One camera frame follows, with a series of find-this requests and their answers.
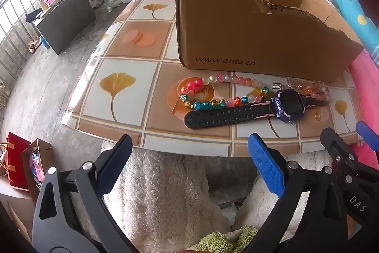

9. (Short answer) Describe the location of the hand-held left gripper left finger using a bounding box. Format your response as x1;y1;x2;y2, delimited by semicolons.
32;134;140;253

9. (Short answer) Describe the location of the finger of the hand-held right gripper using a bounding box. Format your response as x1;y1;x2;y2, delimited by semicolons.
321;128;365;182
357;122;379;153

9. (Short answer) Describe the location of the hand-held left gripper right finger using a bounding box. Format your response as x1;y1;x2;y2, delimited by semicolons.
246;132;356;253

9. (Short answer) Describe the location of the black and purple smartwatch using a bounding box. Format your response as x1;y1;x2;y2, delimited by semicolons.
184;89;329;129

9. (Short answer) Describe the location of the orange bead bracelet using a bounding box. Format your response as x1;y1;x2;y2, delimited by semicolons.
301;83;331;102

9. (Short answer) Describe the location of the multicoloured crackle bead bracelet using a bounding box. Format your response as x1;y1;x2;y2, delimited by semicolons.
179;86;271;110

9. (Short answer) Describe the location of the pastel pink bead bracelet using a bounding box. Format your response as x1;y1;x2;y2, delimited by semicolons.
185;73;268;102

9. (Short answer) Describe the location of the brown cardboard box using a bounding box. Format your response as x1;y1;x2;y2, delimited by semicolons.
174;0;365;83

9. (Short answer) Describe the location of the tile pattern tablecloth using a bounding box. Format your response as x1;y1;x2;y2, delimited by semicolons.
61;0;370;159

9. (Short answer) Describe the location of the pink floral blanket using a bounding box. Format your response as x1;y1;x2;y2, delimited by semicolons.
348;48;379;153

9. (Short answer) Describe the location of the white fleece clothing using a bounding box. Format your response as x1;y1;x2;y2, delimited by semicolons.
101;140;335;242

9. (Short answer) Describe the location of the brown paper bag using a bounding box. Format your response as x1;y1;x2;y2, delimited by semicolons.
22;139;54;203

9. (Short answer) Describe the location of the green fluffy cloth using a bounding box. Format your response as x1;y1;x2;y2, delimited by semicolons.
189;226;261;253

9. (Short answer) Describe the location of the red gift bag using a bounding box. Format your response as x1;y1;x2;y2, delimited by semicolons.
6;132;32;191

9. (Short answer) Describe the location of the blue cartoon pillow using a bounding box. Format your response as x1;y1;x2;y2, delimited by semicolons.
326;0;379;64

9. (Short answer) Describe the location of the dark grey cabinet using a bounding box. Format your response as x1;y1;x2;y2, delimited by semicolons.
37;0;97;56

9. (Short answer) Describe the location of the metal window railing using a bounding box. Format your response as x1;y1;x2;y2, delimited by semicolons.
0;0;77;93

